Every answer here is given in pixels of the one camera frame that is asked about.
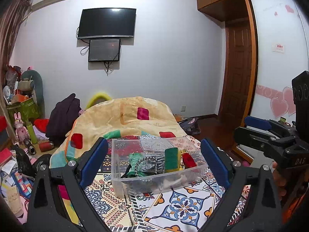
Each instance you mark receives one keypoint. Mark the white sock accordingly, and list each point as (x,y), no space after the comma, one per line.
(176,180)

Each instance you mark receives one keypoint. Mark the red cylindrical can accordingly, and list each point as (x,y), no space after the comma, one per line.
(46,146)

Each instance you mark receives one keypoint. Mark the clear plastic storage box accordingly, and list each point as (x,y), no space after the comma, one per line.
(121,148)

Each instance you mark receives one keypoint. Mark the striped brown curtain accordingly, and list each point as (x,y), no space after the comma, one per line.
(10,23)

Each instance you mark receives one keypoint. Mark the bagged grey steel scourers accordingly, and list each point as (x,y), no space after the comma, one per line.
(151,164)

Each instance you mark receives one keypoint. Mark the brown wooden door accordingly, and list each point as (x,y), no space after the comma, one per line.
(237,73)

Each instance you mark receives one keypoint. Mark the black wall television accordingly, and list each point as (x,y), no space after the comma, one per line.
(107,22)

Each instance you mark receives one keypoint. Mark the green knitted cloth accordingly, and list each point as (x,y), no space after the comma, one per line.
(133,159)

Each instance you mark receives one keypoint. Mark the yellow round cushion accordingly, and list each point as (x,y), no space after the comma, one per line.
(98,98)

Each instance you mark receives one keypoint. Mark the white wardrobe sliding door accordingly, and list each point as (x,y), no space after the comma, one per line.
(282,36)

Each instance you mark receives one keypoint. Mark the pink rabbit doll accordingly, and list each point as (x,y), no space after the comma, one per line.
(20,130)

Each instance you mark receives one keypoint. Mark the green cardboard box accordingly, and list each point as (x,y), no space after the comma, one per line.
(28,109)

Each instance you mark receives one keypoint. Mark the small black wall monitor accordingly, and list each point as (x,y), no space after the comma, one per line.
(104,50)

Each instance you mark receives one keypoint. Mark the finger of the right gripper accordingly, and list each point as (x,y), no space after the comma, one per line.
(251,138)
(258,123)

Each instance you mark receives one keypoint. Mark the beige patchwork fleece blanket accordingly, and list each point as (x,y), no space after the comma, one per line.
(131,117)

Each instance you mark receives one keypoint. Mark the green and yellow sponge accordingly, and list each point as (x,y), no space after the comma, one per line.
(172,160)

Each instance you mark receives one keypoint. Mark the person's right hand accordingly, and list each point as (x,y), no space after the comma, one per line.
(279,180)

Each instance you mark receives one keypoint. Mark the red flat box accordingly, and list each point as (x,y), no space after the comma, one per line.
(3,123)

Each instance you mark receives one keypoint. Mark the red tasselled charm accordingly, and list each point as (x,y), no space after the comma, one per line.
(188,161)

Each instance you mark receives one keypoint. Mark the red heart cushion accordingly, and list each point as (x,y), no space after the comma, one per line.
(41,124)

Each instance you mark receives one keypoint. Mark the dark bag on floor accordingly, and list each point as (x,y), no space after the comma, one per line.
(190,126)

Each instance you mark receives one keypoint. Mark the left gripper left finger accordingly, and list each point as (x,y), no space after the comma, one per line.
(46,211)

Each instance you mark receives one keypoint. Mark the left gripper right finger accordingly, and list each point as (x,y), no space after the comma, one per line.
(262,210)

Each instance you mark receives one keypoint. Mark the dark purple jacket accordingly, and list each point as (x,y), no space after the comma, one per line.
(62,119)

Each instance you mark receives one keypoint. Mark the grey green plush toy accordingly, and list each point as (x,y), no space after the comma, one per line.
(31,83)

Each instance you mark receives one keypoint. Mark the green bottle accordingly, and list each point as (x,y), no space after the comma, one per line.
(31,133)

